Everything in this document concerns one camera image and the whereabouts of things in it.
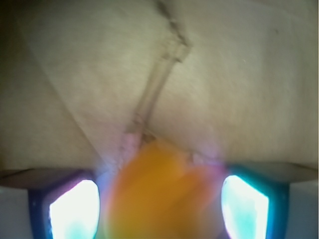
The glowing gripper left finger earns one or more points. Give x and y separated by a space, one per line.
68 207

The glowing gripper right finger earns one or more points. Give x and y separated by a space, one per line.
254 206

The yellow rubber duck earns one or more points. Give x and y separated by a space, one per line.
160 194

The brown paper bag tray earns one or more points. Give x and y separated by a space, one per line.
72 73

